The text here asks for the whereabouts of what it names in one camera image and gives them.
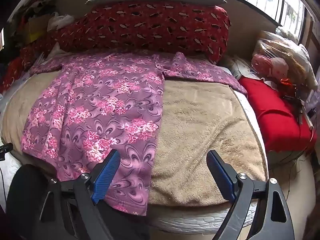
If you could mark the red patterned pillow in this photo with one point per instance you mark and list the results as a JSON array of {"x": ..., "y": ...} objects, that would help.
[{"x": 159, "y": 26}]

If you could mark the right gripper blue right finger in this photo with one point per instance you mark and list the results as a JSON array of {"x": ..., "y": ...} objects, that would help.
[{"x": 237, "y": 188}]

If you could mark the beige fleece blanket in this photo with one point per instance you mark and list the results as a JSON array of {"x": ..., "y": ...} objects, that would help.
[{"x": 180, "y": 176}]

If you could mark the white plastic bag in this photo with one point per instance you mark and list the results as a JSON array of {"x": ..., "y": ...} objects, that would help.
[{"x": 59, "y": 21}]

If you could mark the purple floral garment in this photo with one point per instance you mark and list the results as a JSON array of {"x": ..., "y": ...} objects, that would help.
[{"x": 103, "y": 101}]

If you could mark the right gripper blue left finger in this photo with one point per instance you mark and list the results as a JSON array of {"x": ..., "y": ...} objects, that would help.
[{"x": 89, "y": 189}]

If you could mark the red cushion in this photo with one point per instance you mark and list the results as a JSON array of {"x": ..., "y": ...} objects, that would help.
[{"x": 277, "y": 119}]

